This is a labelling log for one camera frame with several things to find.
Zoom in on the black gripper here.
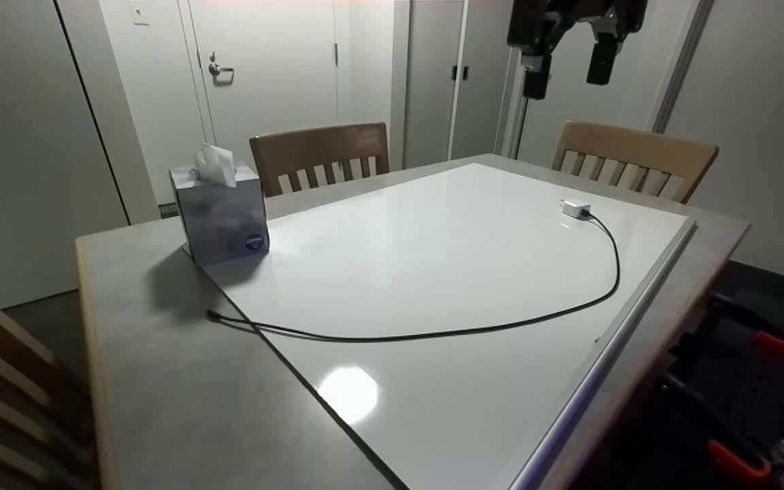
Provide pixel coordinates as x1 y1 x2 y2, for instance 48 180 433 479
508 0 649 102

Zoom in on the white power adapter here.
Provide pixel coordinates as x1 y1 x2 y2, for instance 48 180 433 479
562 200 591 222

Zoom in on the black charging cable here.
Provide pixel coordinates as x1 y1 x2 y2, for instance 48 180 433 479
204 211 625 347

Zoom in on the light wooden chair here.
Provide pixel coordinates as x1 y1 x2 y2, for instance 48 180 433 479
553 124 720 205

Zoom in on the white whiteboard panel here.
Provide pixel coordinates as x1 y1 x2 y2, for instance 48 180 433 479
211 163 694 490

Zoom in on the dark wooden chair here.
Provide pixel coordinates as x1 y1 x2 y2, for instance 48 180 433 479
252 124 391 197

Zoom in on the tissue box with tissue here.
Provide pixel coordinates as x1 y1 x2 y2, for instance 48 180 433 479
169 146 271 267

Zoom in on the orange handled clamp upper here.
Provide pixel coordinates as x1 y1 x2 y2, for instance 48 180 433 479
754 332 784 359

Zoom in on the orange handled clamp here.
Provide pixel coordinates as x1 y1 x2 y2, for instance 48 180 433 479
754 332 784 359
706 440 774 487

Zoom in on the door lever handle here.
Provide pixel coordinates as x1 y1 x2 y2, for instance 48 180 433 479
207 53 235 88

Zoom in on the wall light switch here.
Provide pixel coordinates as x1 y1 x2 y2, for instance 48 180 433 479
131 0 150 29

